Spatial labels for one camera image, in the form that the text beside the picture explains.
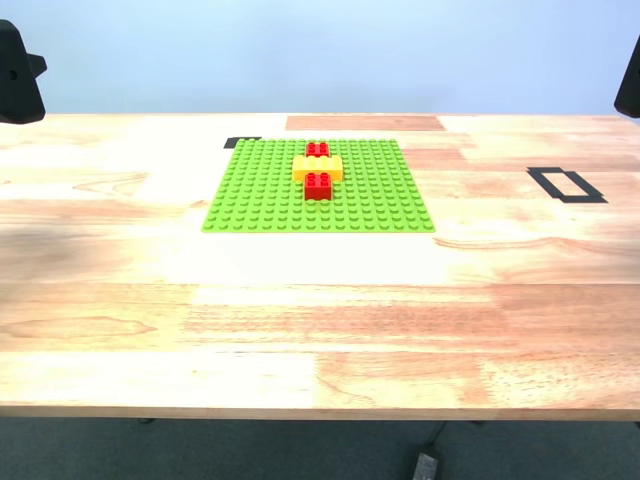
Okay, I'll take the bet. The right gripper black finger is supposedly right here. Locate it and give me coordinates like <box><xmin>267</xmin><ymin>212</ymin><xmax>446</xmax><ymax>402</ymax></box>
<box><xmin>613</xmin><ymin>34</ymin><xmax>640</xmax><ymax>120</ymax></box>

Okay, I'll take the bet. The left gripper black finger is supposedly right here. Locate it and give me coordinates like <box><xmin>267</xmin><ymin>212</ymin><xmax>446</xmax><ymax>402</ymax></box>
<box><xmin>0</xmin><ymin>19</ymin><xmax>48</xmax><ymax>126</ymax></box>

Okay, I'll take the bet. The yellow rectangular brick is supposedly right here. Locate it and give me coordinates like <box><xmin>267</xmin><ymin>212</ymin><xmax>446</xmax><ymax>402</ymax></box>
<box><xmin>291</xmin><ymin>154</ymin><xmax>345</xmax><ymax>183</ymax></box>

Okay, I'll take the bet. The green studded baseplate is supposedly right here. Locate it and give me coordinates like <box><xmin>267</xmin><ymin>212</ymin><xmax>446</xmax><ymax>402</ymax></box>
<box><xmin>200</xmin><ymin>137</ymin><xmax>437</xmax><ymax>235</ymax></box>

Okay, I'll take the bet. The black tape rectangle outline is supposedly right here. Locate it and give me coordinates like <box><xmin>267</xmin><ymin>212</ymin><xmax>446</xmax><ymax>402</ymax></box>
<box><xmin>525</xmin><ymin>166</ymin><xmax>610</xmax><ymax>205</ymax></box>

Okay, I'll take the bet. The black tape corner marker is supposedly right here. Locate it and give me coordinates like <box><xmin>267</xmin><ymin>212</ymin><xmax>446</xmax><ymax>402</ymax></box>
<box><xmin>222</xmin><ymin>135</ymin><xmax>263</xmax><ymax>150</ymax></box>

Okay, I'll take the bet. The thin black floor cable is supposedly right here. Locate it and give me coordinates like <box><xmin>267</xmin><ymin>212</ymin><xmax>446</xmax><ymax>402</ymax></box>
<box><xmin>424</xmin><ymin>421</ymin><xmax>449</xmax><ymax>456</ymax></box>

